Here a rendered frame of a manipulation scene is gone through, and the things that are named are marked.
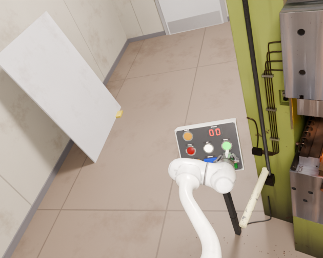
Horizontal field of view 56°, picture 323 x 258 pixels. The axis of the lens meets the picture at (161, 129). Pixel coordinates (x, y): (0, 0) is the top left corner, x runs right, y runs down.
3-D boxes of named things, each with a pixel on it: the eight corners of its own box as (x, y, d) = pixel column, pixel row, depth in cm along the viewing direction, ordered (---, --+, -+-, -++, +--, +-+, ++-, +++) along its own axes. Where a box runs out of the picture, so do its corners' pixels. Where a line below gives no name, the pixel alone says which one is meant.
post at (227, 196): (240, 235, 238) (211, 142, 170) (235, 234, 240) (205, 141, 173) (241, 231, 240) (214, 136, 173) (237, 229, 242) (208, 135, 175)
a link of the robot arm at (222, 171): (238, 163, 134) (208, 157, 137) (237, 176, 119) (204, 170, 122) (234, 185, 136) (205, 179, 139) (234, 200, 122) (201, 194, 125)
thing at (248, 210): (247, 230, 177) (245, 225, 174) (238, 227, 180) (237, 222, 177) (270, 173, 201) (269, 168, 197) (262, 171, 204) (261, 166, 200)
